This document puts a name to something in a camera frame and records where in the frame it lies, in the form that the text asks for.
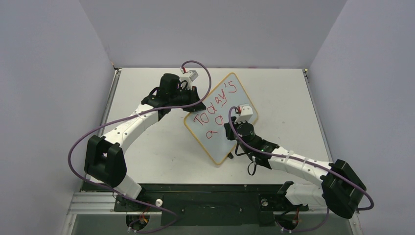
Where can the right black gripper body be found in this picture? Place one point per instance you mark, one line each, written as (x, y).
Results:
(229, 132)

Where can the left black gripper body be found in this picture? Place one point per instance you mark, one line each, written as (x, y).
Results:
(187, 97)

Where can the yellow-framed whiteboard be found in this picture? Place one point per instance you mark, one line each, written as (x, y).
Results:
(207, 126)

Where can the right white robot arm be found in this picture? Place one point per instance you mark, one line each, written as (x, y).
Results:
(335, 185)

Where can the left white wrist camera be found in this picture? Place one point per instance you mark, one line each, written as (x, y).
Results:
(187, 78)

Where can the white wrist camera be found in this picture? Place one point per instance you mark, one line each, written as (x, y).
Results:
(187, 78)
(244, 113)

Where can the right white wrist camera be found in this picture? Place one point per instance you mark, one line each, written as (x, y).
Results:
(244, 113)

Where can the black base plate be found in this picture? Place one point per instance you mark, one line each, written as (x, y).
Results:
(287, 217)

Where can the aluminium frame rail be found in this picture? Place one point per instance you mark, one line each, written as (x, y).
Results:
(90, 202)

